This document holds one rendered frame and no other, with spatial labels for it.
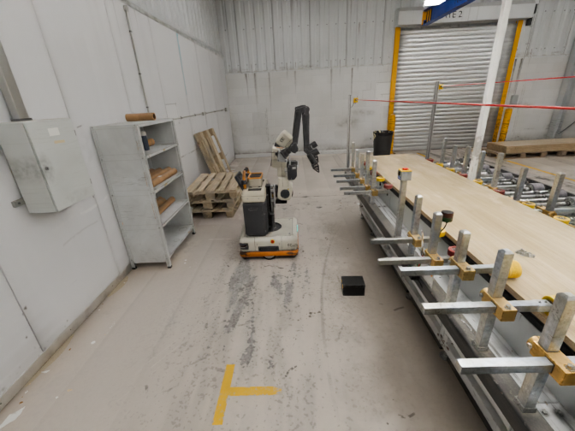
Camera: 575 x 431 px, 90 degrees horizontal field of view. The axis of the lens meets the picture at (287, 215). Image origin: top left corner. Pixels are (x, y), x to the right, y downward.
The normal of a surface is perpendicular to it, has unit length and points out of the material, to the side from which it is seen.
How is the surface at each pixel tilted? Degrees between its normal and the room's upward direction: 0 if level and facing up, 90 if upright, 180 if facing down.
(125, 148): 90
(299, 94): 90
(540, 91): 90
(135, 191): 90
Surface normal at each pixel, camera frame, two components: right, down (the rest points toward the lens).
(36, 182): -0.01, 0.38
